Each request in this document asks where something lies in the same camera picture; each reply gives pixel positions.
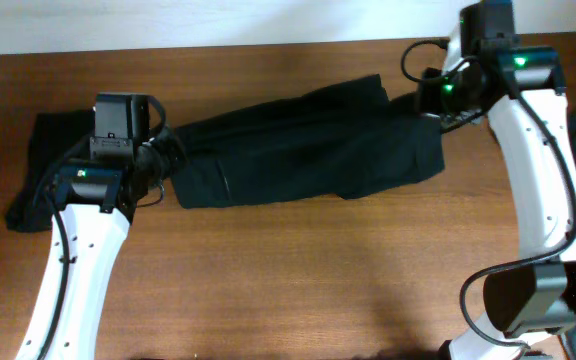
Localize dark green shorts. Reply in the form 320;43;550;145
171;75;445;209

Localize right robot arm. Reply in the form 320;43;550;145
420;40;576;359

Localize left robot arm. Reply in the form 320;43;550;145
16;125;186;359

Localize folded black shorts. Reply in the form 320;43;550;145
4;109;95;233

